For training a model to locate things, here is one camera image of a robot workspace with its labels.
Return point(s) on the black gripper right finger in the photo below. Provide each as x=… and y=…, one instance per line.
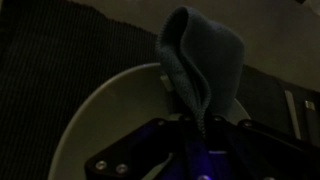
x=266, y=146

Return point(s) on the silver fork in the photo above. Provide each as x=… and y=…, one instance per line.
x=292, y=113

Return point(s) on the blue towel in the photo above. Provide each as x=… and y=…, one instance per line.
x=213, y=60

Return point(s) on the dark woven placemat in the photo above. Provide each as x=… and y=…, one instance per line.
x=50, y=66

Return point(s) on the white round plate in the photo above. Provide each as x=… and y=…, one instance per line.
x=116, y=106

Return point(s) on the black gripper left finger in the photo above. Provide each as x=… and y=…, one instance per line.
x=140, y=143

